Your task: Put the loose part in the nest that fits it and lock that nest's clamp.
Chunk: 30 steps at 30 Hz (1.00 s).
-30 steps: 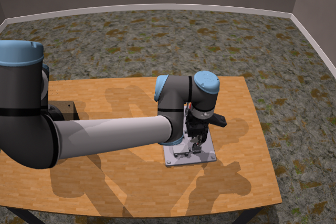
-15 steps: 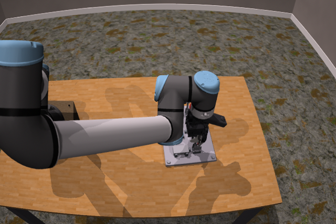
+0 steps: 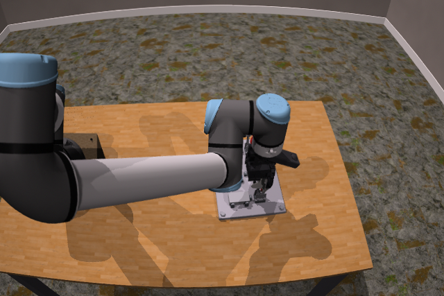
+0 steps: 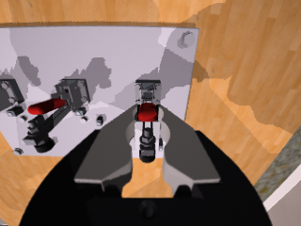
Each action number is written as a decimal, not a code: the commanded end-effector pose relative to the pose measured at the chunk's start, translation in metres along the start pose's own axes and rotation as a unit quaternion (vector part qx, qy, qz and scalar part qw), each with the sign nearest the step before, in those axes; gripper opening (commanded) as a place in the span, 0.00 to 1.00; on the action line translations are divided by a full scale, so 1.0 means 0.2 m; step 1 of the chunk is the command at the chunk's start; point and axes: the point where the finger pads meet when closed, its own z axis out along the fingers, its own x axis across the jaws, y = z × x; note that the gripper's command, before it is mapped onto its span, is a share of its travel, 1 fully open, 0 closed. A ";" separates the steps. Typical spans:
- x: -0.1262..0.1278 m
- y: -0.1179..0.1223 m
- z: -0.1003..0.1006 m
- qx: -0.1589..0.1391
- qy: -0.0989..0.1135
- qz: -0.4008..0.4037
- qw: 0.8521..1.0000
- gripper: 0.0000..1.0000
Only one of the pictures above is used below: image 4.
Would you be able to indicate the white fixture plate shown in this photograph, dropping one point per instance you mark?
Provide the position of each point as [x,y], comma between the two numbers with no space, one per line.
[110,57]

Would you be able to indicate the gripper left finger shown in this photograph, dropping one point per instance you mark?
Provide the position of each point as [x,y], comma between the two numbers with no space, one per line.
[103,158]

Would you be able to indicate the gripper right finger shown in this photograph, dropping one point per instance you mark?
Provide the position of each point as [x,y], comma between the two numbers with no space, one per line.
[190,158]

